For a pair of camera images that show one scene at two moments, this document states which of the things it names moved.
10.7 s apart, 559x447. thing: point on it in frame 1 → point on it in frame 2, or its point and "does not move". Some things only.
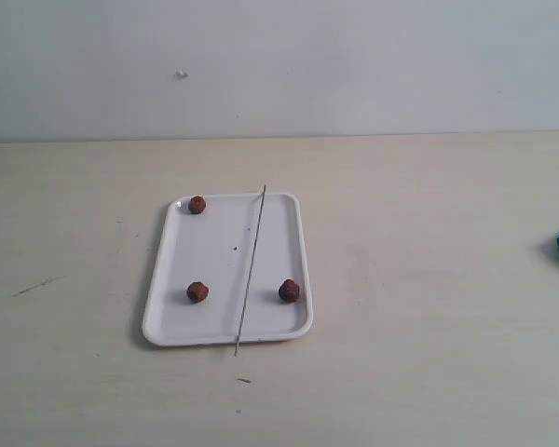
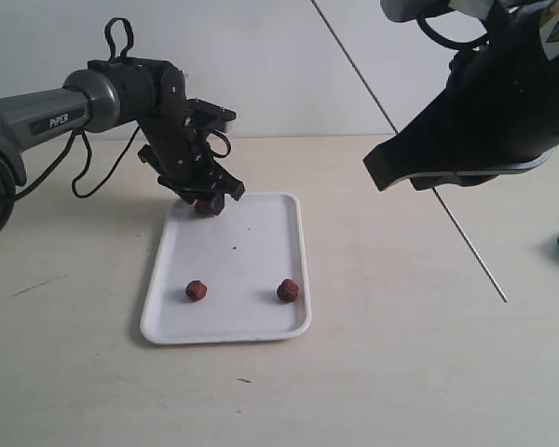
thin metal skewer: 249,268 → 395,131
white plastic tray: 202,267 does not move
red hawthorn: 197,291 does not move
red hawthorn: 289,291 does not move
